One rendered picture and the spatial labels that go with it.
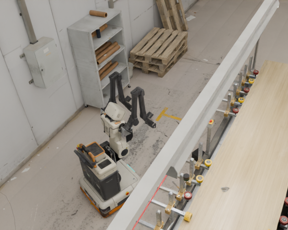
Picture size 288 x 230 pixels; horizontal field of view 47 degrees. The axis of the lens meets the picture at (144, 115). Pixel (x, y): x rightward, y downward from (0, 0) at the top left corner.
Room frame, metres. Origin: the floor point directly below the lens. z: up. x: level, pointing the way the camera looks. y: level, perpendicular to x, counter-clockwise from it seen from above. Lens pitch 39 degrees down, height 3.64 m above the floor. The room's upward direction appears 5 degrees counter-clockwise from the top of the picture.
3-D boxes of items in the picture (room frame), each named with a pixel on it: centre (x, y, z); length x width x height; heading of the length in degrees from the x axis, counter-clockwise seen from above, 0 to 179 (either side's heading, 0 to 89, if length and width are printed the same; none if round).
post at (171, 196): (1.88, -0.18, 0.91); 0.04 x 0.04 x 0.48; 58
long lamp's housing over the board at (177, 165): (2.13, -0.73, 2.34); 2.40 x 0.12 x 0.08; 148
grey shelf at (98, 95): (5.08, 0.64, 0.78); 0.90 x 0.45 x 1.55; 148
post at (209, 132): (2.73, -0.72, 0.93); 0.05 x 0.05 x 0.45; 58
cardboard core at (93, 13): (5.17, 0.58, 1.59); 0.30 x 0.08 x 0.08; 58
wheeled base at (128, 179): (2.83, 0.52, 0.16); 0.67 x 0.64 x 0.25; 124
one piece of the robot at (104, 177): (2.78, 0.59, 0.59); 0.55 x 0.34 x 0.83; 35
